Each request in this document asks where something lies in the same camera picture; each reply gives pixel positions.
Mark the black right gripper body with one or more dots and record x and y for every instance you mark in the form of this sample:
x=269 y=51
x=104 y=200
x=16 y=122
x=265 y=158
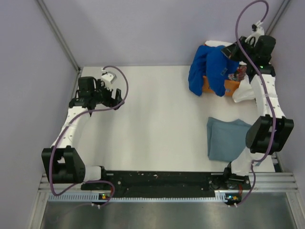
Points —
x=247 y=45

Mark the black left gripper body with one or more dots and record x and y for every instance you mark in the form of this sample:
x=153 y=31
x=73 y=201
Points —
x=102 y=96

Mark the blue printed t shirt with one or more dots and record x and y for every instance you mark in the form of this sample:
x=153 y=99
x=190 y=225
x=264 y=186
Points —
x=197 y=69

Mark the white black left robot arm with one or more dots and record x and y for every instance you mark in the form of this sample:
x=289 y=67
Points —
x=62 y=161

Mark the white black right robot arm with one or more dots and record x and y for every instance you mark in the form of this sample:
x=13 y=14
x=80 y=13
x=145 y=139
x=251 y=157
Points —
x=271 y=130

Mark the orange plastic basket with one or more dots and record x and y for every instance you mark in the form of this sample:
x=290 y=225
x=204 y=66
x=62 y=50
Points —
x=217 y=69

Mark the white floral t shirt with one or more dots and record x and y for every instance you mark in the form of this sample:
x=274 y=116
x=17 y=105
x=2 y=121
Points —
x=237 y=86

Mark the folded grey blue t shirt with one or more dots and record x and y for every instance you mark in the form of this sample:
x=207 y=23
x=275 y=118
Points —
x=225 y=140

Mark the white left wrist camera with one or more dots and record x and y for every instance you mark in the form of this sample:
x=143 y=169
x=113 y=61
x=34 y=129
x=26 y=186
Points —
x=107 y=79

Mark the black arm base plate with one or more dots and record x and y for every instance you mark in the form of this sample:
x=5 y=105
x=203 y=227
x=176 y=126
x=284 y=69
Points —
x=161 y=184

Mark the aluminium frame rail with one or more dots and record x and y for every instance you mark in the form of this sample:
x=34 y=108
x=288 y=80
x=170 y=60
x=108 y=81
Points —
x=265 y=182

